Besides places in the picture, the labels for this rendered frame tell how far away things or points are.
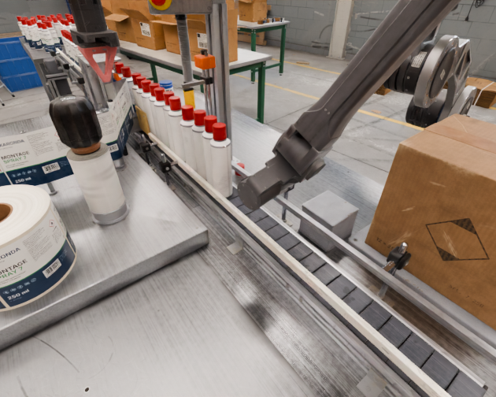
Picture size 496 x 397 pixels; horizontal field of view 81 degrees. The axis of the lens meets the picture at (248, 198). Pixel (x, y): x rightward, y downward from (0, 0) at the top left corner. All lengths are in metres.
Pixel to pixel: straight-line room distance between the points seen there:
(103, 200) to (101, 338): 0.30
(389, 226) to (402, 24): 0.42
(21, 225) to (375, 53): 0.61
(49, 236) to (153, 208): 0.26
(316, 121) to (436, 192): 0.27
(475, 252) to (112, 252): 0.71
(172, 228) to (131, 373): 0.31
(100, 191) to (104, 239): 0.11
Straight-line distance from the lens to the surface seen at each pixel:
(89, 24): 0.72
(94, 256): 0.73
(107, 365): 0.64
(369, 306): 0.62
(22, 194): 0.73
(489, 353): 0.56
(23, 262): 0.65
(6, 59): 5.56
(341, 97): 0.45
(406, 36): 0.43
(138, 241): 0.73
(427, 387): 0.55
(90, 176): 0.72
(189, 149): 0.87
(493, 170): 0.62
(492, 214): 0.61
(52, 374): 0.67
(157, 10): 0.92
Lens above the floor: 1.37
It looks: 38 degrees down
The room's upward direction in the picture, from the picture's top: straight up
